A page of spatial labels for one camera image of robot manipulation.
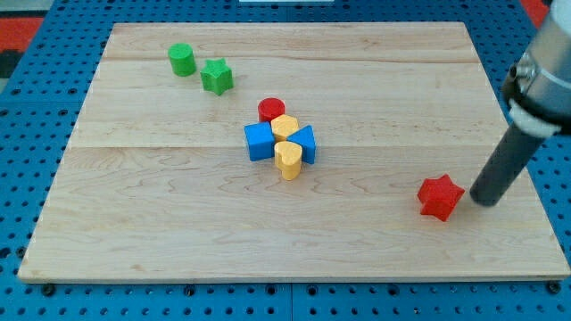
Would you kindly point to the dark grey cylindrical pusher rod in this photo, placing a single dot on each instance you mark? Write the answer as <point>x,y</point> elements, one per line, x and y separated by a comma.
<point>510,156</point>

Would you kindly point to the red star block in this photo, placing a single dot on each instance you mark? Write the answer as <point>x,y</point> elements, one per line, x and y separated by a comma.
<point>439,197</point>

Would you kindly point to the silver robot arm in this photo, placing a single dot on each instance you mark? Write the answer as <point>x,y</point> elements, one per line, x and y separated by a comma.
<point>537,93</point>

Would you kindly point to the yellow hexagon block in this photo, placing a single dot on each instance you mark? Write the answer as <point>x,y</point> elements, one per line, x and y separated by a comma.
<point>283,126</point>

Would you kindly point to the green star block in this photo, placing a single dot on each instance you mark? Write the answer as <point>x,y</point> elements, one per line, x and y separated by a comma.
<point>216,76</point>

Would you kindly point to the blue triangle block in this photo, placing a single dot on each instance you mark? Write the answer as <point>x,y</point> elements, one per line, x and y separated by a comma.
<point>306,139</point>

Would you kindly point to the light wooden board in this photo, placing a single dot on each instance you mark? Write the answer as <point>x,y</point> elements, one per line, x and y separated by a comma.
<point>156,185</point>

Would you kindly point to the yellow heart block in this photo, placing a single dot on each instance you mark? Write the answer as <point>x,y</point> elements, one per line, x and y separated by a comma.
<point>288,159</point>

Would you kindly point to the red cylinder block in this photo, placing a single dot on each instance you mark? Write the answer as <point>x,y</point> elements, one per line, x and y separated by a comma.
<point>270,108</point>

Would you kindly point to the blue cube block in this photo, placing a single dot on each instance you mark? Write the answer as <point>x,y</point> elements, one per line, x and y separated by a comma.
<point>260,141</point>

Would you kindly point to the green cylinder block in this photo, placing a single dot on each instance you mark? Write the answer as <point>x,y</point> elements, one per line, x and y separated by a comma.
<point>182,61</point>

